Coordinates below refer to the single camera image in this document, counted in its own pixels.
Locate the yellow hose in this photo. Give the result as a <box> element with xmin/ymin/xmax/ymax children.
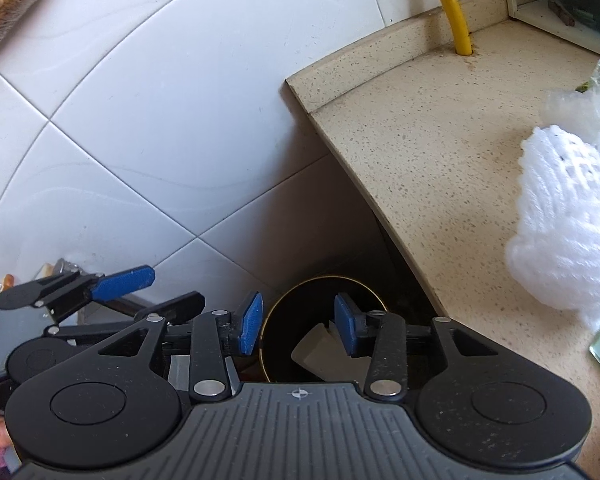
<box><xmin>420</xmin><ymin>0</ymin><xmax>473</xmax><ymax>56</ymax></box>

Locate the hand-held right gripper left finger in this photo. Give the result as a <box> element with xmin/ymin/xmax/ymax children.
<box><xmin>97</xmin><ymin>291</ymin><xmax>264</xmax><ymax>403</ymax></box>

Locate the white foam net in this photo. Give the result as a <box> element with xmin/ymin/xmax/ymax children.
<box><xmin>505</xmin><ymin>125</ymin><xmax>600</xmax><ymax>333</ymax></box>

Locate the white corner rack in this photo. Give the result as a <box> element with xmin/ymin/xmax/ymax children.
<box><xmin>500</xmin><ymin>0</ymin><xmax>600</xmax><ymax>61</ymax></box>

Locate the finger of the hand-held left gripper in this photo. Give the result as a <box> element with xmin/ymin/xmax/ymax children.
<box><xmin>45</xmin><ymin>291</ymin><xmax>206</xmax><ymax>339</ymax></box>
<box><xmin>0</xmin><ymin>266</ymin><xmax>156</xmax><ymax>311</ymax></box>

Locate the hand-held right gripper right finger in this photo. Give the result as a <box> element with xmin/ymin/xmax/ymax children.
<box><xmin>334</xmin><ymin>292</ymin><xmax>505</xmax><ymax>403</ymax></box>

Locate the black round trash bin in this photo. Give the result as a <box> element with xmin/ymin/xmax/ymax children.
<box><xmin>260</xmin><ymin>275</ymin><xmax>388</xmax><ymax>386</ymax></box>

